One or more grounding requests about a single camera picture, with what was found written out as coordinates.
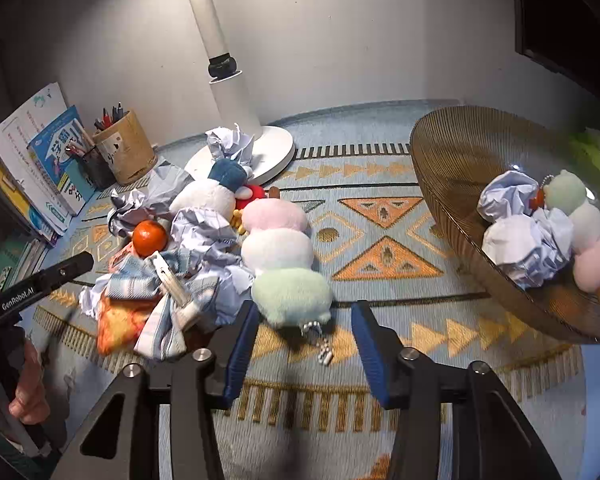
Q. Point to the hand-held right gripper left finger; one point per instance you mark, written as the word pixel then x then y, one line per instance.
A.
pixel 240 345

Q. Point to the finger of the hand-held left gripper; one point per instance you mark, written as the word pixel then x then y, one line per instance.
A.
pixel 65 267

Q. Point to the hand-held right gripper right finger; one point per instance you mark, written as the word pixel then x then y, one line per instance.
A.
pixel 370 355

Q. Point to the orange tangerine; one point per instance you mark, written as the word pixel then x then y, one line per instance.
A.
pixel 149 239

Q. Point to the large tricolour dango plush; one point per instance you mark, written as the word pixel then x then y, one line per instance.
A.
pixel 275 255

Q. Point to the white duck plush blue hat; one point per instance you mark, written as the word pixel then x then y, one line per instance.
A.
pixel 205 197

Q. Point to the brown box with trash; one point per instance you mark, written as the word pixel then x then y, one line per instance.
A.
pixel 455 160

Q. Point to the person's left hand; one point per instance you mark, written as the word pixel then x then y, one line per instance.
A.
pixel 32 395

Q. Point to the blue plaid cloth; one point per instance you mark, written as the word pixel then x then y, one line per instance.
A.
pixel 130 280

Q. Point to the stack of books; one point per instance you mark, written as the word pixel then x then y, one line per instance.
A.
pixel 17 135
pixel 10 220

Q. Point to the orange patterned packet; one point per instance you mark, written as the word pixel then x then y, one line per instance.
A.
pixel 120 322

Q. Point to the white plastic clip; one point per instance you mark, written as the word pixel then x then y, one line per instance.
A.
pixel 172 285

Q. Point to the black mesh pen holder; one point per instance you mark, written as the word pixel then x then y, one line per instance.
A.
pixel 97 170

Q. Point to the patterned blue mat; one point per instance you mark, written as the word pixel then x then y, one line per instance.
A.
pixel 380 240

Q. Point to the blue workbook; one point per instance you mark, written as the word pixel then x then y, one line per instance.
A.
pixel 55 150

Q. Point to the bunch of coloured pencils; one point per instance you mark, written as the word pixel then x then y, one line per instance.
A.
pixel 80 145

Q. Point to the bamboo pen holder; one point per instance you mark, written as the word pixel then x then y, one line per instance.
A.
pixel 127 152

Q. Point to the crumpled grey paper ball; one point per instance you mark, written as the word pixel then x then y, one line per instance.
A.
pixel 170 182

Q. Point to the bunch of dark pens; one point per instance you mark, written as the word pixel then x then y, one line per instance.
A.
pixel 111 116

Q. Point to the white desk lamp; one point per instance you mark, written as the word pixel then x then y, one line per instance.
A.
pixel 230 100

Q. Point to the small tricolour dango plush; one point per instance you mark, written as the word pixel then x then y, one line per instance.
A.
pixel 587 225

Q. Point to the green paper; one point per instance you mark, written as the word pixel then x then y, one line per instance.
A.
pixel 592 150

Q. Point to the dark furniture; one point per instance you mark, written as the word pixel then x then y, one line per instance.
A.
pixel 570 10

